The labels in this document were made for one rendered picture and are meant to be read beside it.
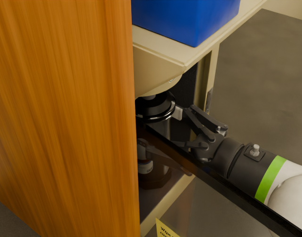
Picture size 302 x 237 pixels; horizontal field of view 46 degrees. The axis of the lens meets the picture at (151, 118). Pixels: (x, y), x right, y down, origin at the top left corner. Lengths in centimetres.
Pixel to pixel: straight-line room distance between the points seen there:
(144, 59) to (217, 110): 81
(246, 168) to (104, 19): 42
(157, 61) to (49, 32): 11
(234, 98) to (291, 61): 34
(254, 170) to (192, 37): 32
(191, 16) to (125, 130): 13
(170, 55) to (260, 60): 111
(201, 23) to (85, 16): 13
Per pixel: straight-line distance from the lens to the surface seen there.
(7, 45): 44
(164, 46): 39
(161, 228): 61
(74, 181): 52
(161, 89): 63
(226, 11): 43
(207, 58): 77
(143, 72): 41
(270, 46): 157
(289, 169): 64
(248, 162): 64
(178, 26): 39
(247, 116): 119
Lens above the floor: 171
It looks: 43 degrees down
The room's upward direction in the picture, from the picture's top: straight up
